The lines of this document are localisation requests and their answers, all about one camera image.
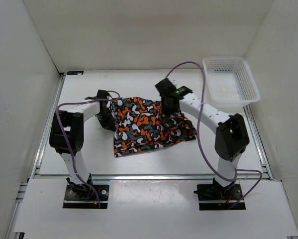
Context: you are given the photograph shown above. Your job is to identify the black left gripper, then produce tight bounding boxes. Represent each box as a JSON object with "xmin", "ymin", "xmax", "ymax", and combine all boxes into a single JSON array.
[{"xmin": 95, "ymin": 108, "xmax": 116, "ymax": 131}]

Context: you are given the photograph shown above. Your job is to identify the orange camouflage shorts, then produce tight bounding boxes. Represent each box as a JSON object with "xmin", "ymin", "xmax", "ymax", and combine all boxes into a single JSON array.
[{"xmin": 110, "ymin": 97, "xmax": 197, "ymax": 157}]

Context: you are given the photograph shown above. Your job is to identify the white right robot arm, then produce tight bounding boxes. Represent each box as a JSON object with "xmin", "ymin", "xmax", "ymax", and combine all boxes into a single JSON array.
[{"xmin": 155, "ymin": 78, "xmax": 250, "ymax": 199}]

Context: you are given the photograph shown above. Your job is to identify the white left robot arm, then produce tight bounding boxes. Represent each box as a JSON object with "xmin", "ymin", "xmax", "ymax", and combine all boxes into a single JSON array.
[{"xmin": 49, "ymin": 90, "xmax": 115, "ymax": 199}]

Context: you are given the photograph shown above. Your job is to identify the small blue label sticker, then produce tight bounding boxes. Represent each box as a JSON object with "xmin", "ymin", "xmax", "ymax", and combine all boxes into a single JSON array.
[{"xmin": 67, "ymin": 71, "xmax": 84, "ymax": 75}]

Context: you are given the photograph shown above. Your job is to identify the white perforated plastic basket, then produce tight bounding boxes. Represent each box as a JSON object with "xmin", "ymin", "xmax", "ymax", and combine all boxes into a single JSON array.
[{"xmin": 202, "ymin": 56, "xmax": 260, "ymax": 110}]

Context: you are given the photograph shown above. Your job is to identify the front aluminium rail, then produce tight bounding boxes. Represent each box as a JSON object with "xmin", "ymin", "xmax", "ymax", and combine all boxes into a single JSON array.
[{"xmin": 89, "ymin": 174, "xmax": 273, "ymax": 182}]

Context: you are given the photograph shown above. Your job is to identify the left aluminium frame rail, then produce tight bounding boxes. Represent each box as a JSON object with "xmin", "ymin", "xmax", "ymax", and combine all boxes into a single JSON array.
[{"xmin": 27, "ymin": 73, "xmax": 67, "ymax": 182}]

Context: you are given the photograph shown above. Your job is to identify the aluminium frame rail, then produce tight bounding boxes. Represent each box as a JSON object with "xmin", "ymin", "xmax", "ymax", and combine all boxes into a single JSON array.
[
  {"xmin": 244, "ymin": 106, "xmax": 274, "ymax": 180},
  {"xmin": 27, "ymin": 73, "xmax": 67, "ymax": 182}
]

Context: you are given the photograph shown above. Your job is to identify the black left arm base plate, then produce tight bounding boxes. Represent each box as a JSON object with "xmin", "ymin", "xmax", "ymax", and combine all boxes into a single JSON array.
[{"xmin": 63, "ymin": 183, "xmax": 109, "ymax": 209}]

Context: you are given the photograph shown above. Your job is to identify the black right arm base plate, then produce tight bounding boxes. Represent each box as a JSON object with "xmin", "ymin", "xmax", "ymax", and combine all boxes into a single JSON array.
[{"xmin": 194, "ymin": 184, "xmax": 246, "ymax": 211}]

